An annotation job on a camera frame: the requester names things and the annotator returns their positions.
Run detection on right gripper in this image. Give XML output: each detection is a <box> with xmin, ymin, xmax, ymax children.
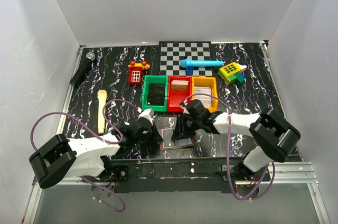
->
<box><xmin>171</xmin><ymin>114</ymin><xmax>202</xmax><ymax>140</ymax></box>

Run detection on brown leather card holder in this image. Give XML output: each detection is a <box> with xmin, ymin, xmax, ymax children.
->
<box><xmin>159</xmin><ymin>129</ymin><xmax>194</xmax><ymax>151</ymax></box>

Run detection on black credit card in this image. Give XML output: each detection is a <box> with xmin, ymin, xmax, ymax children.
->
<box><xmin>161</xmin><ymin>128</ymin><xmax>175</xmax><ymax>149</ymax></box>

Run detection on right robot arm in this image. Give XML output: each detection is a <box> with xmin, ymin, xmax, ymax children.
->
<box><xmin>172</xmin><ymin>108</ymin><xmax>301</xmax><ymax>181</ymax></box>

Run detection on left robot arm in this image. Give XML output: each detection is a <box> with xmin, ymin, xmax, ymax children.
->
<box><xmin>29</xmin><ymin>122</ymin><xmax>163</xmax><ymax>189</ymax></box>

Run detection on white printed card stack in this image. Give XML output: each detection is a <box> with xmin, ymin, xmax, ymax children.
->
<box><xmin>194</xmin><ymin>86</ymin><xmax>212</xmax><ymax>108</ymax></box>

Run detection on black card stack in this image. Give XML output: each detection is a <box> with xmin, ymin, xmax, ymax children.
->
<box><xmin>147</xmin><ymin>83</ymin><xmax>165</xmax><ymax>106</ymax></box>

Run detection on red plastic bin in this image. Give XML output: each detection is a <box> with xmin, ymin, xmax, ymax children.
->
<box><xmin>167</xmin><ymin>76</ymin><xmax>192</xmax><ymax>113</ymax></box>

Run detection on green plastic bin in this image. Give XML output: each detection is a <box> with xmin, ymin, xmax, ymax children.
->
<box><xmin>142</xmin><ymin>75</ymin><xmax>168</xmax><ymax>113</ymax></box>

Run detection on yellow plastic bin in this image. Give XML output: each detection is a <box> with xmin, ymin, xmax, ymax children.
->
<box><xmin>191</xmin><ymin>77</ymin><xmax>218</xmax><ymax>113</ymax></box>

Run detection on blue toy brick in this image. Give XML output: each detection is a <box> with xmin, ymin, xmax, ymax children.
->
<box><xmin>185</xmin><ymin>67</ymin><xmax>194</xmax><ymax>76</ymax></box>

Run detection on blue toy microphone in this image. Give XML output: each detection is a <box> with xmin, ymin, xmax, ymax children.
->
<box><xmin>180</xmin><ymin>59</ymin><xmax>224</xmax><ymax>68</ymax></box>

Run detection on red toy phone booth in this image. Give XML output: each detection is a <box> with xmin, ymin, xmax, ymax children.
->
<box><xmin>128</xmin><ymin>60</ymin><xmax>150</xmax><ymax>85</ymax></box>

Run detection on cream toy microphone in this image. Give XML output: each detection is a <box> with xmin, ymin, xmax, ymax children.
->
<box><xmin>97</xmin><ymin>89</ymin><xmax>108</xmax><ymax>135</ymax></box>

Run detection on checkered board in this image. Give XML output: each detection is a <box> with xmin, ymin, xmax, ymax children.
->
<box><xmin>159</xmin><ymin>41</ymin><xmax>213</xmax><ymax>77</ymax></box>

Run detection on yellow green toy block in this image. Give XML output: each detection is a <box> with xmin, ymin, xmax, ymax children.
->
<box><xmin>218</xmin><ymin>62</ymin><xmax>247</xmax><ymax>86</ymax></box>

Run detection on black microphone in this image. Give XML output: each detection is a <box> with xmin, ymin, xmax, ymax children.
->
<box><xmin>69</xmin><ymin>52</ymin><xmax>96</xmax><ymax>88</ymax></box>

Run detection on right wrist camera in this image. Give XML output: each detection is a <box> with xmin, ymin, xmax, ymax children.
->
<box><xmin>179</xmin><ymin>100</ymin><xmax>188</xmax><ymax>109</ymax></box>

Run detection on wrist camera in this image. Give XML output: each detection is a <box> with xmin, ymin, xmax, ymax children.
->
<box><xmin>179</xmin><ymin>100</ymin><xmax>188</xmax><ymax>109</ymax></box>
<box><xmin>138</xmin><ymin>108</ymin><xmax>155</xmax><ymax>125</ymax></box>

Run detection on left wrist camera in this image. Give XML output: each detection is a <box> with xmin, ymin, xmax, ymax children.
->
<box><xmin>138</xmin><ymin>108</ymin><xmax>155</xmax><ymax>125</ymax></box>

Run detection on black base frame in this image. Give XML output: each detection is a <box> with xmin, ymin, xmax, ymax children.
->
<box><xmin>81</xmin><ymin>157</ymin><xmax>262</xmax><ymax>194</ymax></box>

